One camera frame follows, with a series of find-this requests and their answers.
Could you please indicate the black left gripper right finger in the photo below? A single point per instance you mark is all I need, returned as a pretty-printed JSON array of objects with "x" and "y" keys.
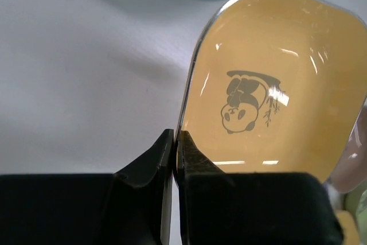
[{"x": 250, "y": 208}]

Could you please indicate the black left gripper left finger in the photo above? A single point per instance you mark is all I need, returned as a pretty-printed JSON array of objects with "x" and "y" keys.
[{"x": 131, "y": 206}]

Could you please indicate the orange panda plate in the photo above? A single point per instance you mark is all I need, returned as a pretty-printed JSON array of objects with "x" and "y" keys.
[{"x": 276, "y": 86}]

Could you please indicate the yellow plate near right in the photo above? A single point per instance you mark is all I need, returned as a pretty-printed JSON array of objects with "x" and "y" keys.
[{"x": 350, "y": 232}]

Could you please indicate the brown panda plate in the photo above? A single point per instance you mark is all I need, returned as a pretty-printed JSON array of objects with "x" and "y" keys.
[{"x": 351, "y": 168}]

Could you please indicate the green plate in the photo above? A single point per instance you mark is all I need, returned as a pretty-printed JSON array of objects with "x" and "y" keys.
[{"x": 355, "y": 204}]

